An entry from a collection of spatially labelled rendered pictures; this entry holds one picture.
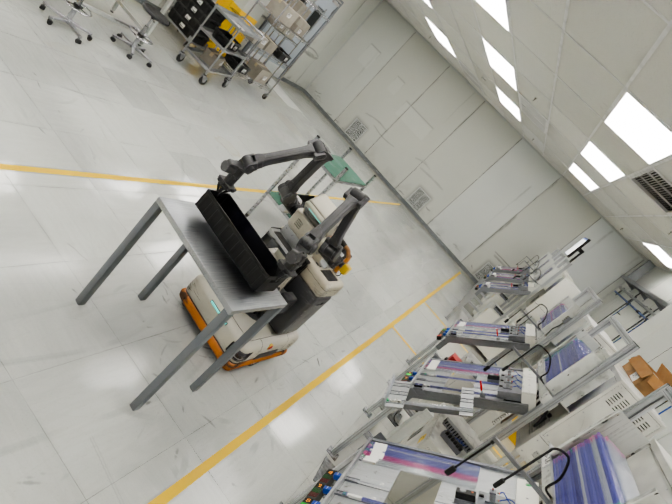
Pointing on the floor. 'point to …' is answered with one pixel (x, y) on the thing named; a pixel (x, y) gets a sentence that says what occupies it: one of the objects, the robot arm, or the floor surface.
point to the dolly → (185, 20)
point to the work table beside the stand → (224, 289)
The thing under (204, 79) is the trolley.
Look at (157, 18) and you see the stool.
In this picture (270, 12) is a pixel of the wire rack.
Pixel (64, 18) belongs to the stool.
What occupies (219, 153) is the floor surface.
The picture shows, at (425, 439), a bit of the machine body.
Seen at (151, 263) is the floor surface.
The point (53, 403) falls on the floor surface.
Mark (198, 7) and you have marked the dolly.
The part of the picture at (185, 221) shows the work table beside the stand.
